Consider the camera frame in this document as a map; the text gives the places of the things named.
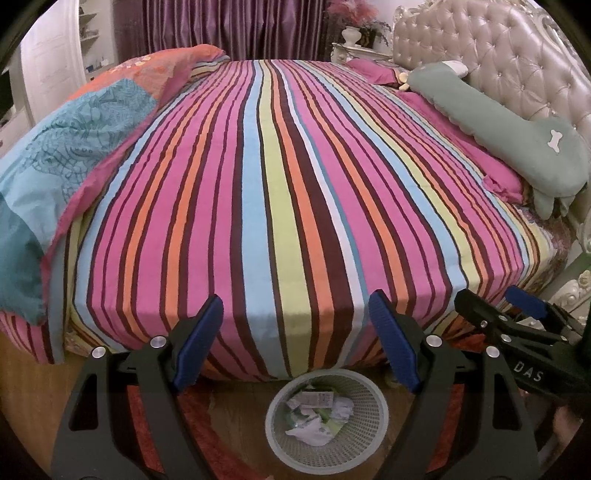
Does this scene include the white mesh wastebasket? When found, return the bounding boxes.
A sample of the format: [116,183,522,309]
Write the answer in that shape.
[264,368,390,469]

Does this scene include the white shelf cabinet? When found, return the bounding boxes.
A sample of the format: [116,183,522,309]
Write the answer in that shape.
[0,0,116,139]

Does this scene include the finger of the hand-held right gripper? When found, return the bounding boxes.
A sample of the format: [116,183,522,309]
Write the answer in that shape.
[505,286,589,343]
[455,288,573,361]

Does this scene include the cream carved bedside cabinet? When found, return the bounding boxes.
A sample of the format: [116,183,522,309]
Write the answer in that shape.
[554,222,591,324]

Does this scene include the pink pillow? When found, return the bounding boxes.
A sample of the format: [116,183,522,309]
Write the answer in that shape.
[397,90,525,204]
[346,58,402,86]

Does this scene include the pink feathery flowers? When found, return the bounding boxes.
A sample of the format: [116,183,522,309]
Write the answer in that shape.
[327,0,377,27]

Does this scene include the green bone-shaped pillow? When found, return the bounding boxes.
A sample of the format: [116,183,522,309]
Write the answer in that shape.
[406,61,591,220]

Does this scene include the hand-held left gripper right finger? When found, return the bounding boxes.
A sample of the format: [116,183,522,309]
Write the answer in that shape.
[368,289,541,480]

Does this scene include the white ornate nightstand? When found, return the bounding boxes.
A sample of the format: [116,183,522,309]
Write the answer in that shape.
[331,42,393,63]

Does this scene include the white plastic bag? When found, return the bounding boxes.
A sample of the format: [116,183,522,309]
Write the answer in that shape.
[284,413,340,446]

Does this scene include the dark green plant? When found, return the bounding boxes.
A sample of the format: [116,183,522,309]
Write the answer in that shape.
[360,21,391,49]

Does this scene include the colourful striped rug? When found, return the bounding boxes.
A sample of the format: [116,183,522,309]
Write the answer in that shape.
[0,58,578,384]

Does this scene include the blue and orange quilt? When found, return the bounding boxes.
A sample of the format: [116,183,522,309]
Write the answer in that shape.
[0,44,230,326]

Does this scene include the purple curtain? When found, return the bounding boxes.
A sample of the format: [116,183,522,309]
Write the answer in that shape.
[113,0,333,61]

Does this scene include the tufted beige headboard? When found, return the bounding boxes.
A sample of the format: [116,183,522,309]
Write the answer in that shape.
[392,0,591,185]

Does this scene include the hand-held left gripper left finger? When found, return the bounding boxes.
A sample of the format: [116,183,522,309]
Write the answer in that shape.
[50,294,225,480]

